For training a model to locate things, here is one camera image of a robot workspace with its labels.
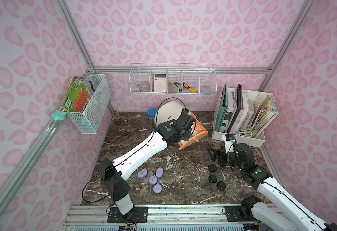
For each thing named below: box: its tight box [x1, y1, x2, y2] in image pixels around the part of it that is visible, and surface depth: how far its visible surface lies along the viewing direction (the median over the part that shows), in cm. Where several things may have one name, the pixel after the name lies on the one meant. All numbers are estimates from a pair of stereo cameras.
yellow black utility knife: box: [182, 82, 197, 94], surface depth 100 cm
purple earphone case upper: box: [155, 167, 164, 179], surface depth 88 cm
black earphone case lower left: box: [208, 174, 218, 183], surface depth 86 cm
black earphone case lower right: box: [216, 180, 226, 191], surface depth 83 cm
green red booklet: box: [60, 76, 92, 113], surface depth 73 cm
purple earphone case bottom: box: [153, 183, 163, 194], surface depth 82 cm
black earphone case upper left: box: [207, 164, 218, 172], surface depth 90 cm
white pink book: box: [228, 90, 249, 135], surface depth 90 cm
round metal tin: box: [138, 84, 150, 92], surface depth 99 cm
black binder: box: [227, 84, 243, 134], surface depth 89 cm
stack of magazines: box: [251, 94, 280, 139], surface depth 90 cm
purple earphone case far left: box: [137, 168, 148, 179], surface depth 88 cm
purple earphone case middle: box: [148, 175, 158, 185], surface depth 85 cm
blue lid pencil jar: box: [146, 108, 158, 132], surface depth 95 cm
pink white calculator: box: [153, 73, 168, 93], surface depth 97 cm
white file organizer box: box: [211, 86, 275, 148], surface depth 96 cm
